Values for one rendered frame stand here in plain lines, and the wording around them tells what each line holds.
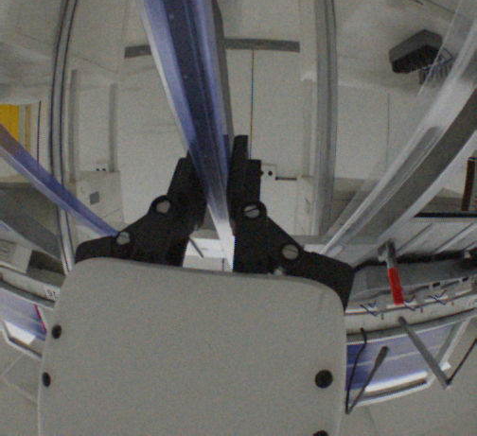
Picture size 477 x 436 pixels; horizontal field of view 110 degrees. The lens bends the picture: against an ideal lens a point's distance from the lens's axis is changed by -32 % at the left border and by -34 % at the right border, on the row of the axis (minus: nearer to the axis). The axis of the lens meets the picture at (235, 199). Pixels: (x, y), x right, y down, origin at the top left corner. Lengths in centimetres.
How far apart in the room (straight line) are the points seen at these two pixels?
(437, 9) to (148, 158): 208
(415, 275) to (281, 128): 165
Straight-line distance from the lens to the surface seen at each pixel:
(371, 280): 50
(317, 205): 57
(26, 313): 110
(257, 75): 206
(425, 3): 54
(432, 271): 60
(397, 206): 34
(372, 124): 225
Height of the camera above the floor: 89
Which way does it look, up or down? 13 degrees up
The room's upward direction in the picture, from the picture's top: 179 degrees counter-clockwise
